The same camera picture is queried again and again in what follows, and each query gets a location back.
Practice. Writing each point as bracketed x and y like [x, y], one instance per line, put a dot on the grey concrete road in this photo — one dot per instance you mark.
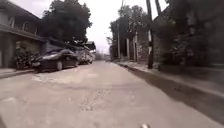
[100, 96]

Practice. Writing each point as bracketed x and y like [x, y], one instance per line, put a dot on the building with dark roof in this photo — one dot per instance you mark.
[90, 45]

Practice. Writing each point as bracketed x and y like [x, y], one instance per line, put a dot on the dark bush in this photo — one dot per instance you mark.
[23, 59]

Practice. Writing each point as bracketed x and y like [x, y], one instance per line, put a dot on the dark leafy trees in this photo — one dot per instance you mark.
[130, 23]

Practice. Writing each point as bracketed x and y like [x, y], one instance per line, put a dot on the dark overgrown wall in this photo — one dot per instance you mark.
[200, 40]

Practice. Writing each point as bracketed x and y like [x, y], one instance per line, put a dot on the black car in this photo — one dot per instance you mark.
[55, 60]

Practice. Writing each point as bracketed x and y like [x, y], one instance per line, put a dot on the grey concrete pavement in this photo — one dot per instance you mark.
[8, 71]
[186, 82]

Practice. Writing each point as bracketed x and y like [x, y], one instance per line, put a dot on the dark utility pole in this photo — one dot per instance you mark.
[150, 40]

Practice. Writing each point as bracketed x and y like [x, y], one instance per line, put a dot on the robot's own part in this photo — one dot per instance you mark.
[144, 126]

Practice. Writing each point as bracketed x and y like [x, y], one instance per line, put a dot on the thin pole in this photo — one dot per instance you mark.
[118, 40]

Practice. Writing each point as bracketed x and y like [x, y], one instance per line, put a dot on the grey house with balcony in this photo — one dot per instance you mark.
[16, 31]

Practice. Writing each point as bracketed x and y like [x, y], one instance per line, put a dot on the large dark tree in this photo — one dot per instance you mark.
[66, 23]

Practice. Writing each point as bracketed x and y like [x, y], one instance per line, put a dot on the white vehicle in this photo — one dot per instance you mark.
[85, 57]

